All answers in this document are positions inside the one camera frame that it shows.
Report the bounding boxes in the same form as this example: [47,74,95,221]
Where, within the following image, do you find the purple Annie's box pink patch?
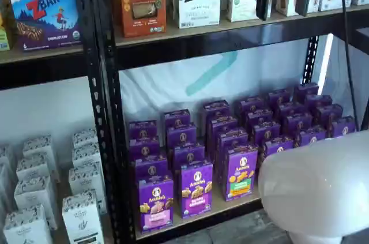
[129,136,161,160]
[138,175,175,233]
[128,119,158,142]
[134,153,168,183]

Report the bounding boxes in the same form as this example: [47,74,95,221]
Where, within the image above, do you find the purple Annie's snack box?
[313,103,343,126]
[330,115,356,138]
[304,94,333,111]
[294,82,319,102]

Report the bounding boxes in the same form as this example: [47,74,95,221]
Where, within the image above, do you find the purple Annie's box brown bunnies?
[267,89,292,109]
[281,112,314,135]
[293,126,327,148]
[276,102,302,119]

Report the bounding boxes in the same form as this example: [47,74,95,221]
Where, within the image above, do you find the purple Annie's box yellow patch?
[261,136,295,167]
[251,121,281,147]
[246,108,274,128]
[238,96,265,118]

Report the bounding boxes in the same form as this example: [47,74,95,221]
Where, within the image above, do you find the Annie's box green orange patch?
[217,127,249,187]
[225,145,259,202]
[209,115,239,164]
[202,100,231,138]

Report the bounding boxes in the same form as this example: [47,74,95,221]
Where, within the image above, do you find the yellow orange Revival box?
[118,0,167,38]

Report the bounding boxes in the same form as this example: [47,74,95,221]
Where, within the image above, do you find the purple Annie's box violet patch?
[163,108,191,129]
[166,123,198,149]
[180,160,213,219]
[172,142,205,170]

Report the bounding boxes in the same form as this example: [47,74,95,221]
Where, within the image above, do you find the blue Z Bar box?
[7,0,82,52]

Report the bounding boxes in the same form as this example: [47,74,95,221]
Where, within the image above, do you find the white botanical print box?
[16,154,60,183]
[71,142,101,170]
[0,143,14,167]
[62,189,104,244]
[13,176,58,230]
[71,128,99,148]
[3,204,54,244]
[22,136,55,160]
[68,166,106,213]

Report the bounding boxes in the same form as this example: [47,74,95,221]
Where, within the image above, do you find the yellow Bobo's snack box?
[0,0,11,52]

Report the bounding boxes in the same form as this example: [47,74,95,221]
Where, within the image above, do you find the black metal shelving rack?
[89,0,369,244]
[0,0,116,244]

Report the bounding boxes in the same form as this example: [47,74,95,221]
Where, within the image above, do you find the white sheet with teal stripe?
[119,35,332,141]

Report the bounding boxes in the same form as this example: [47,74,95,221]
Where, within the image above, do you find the black cable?
[336,0,362,131]

